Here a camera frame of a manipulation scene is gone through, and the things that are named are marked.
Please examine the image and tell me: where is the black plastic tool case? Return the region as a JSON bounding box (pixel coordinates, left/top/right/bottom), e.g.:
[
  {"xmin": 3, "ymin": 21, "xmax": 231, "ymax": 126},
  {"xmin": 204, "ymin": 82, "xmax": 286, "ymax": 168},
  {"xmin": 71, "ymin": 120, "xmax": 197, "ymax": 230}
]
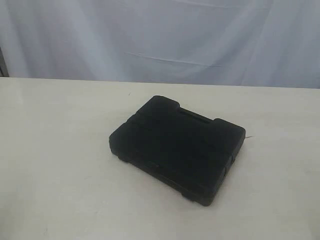
[{"xmin": 109, "ymin": 95, "xmax": 246, "ymax": 207}]

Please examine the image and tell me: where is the white backdrop curtain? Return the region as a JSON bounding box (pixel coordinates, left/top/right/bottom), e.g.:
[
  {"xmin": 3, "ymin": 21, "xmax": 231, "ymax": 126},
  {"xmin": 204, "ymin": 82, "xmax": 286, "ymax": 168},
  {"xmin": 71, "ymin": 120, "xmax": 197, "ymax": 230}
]
[{"xmin": 0, "ymin": 0, "xmax": 320, "ymax": 88}]

